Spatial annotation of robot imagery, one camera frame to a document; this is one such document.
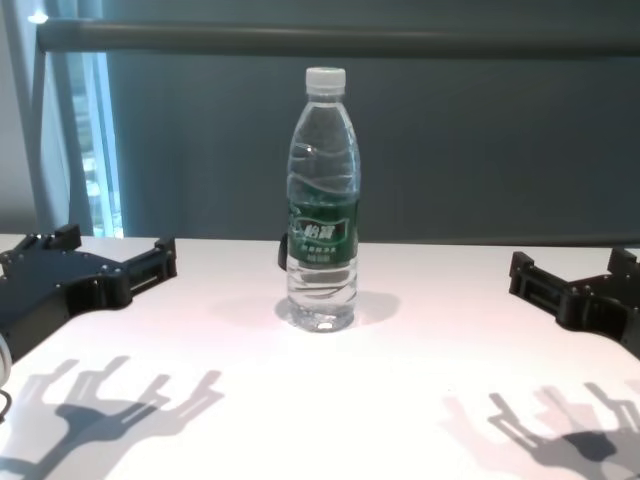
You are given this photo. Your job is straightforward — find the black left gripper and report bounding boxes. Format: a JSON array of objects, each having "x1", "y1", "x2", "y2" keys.
[{"x1": 0, "y1": 223, "x2": 179, "y2": 362}]

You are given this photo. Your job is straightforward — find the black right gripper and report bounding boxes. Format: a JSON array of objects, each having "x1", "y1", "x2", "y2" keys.
[{"x1": 508, "y1": 246, "x2": 640, "y2": 362}]

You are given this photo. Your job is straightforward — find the clear water bottle green label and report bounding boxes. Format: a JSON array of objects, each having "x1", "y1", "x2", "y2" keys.
[{"x1": 285, "y1": 65, "x2": 362, "y2": 332}]

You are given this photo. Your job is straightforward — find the grey slanted frame post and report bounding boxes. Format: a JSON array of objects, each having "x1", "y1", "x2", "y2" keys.
[{"x1": 47, "y1": 49, "x2": 96, "y2": 236}]

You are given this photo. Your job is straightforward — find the grey horizontal rail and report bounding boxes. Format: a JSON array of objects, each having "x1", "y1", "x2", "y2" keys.
[{"x1": 37, "y1": 19, "x2": 640, "y2": 55}]

